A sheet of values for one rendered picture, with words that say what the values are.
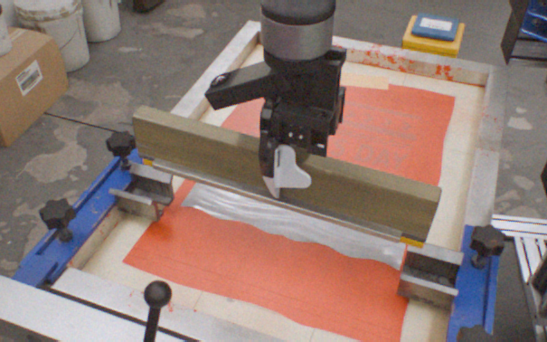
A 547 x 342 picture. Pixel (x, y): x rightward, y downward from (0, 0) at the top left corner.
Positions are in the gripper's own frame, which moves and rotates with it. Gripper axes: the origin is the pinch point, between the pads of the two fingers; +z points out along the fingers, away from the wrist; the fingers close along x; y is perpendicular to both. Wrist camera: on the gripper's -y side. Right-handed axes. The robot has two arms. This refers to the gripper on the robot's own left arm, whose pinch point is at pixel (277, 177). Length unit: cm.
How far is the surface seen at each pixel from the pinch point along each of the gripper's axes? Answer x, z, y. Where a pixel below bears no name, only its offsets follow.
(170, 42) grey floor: 193, 111, -137
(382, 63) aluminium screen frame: 56, 14, 4
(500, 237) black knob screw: 4.7, 5.1, 29.0
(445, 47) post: 71, 16, 15
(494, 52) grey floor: 248, 111, 37
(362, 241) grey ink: 6.4, 15.2, 11.5
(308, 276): -2.5, 15.5, 5.9
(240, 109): 31.0, 15.5, -19.2
